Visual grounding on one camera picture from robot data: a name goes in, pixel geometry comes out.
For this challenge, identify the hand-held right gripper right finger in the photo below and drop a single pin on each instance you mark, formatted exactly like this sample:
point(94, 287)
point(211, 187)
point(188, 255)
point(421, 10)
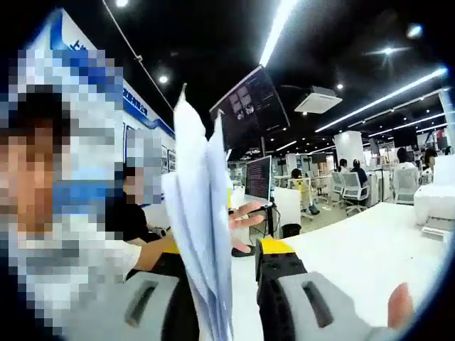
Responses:
point(284, 291)

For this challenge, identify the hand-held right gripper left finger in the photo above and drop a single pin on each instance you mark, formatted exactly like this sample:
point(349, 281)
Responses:
point(153, 298)

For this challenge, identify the white cloth sheet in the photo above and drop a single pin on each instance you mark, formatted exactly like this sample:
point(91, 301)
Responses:
point(199, 213)
point(337, 241)

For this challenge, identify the person's left hand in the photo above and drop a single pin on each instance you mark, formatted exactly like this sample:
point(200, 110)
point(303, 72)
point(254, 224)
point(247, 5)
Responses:
point(249, 215)

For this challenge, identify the person's right hand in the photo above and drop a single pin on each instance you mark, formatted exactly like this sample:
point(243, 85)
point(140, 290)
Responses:
point(401, 307)

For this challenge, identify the black monitor stand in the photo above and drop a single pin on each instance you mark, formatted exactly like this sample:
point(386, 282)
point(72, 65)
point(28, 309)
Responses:
point(269, 222)

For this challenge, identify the dark screen desk monitor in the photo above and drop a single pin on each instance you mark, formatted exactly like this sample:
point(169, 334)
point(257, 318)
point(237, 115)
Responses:
point(258, 177)

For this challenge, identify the white office chair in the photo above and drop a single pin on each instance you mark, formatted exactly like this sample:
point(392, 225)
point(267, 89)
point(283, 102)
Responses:
point(353, 192)
point(405, 184)

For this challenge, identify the white printer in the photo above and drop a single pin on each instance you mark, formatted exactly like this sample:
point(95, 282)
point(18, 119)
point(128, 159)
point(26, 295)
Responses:
point(433, 206)

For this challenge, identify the hanging dark ceiling screen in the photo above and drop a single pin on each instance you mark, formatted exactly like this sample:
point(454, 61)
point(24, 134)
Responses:
point(249, 106)

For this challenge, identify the white ceiling air conditioner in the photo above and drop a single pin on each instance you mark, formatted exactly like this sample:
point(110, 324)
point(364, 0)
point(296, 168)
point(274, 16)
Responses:
point(318, 101)

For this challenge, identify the curved ceiling light strip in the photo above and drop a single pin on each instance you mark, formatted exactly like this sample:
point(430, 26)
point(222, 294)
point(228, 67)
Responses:
point(391, 96)

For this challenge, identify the straight ceiling light strip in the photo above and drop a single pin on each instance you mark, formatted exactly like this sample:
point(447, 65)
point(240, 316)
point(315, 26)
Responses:
point(277, 32)

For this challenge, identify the blue white wall poster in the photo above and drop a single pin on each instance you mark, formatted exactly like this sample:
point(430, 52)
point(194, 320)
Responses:
point(67, 32)

